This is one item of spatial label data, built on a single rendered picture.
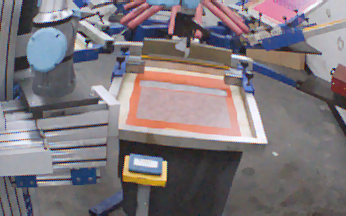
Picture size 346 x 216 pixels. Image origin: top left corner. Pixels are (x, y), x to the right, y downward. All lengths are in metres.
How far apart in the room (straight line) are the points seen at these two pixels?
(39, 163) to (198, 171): 0.89
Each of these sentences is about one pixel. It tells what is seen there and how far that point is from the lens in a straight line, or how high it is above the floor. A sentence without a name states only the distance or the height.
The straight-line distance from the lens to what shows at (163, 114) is 1.91.
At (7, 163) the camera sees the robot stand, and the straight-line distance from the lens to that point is 1.11.
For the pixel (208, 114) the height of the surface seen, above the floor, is 0.96.
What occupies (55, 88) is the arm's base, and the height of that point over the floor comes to 1.28.
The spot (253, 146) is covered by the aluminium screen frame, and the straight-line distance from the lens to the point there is 1.73.
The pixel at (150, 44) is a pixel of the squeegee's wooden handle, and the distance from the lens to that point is 2.17.
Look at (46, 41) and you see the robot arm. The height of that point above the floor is 1.45.
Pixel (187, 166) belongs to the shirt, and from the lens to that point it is 1.85.
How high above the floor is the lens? 1.71
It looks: 23 degrees down
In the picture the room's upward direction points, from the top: 7 degrees clockwise
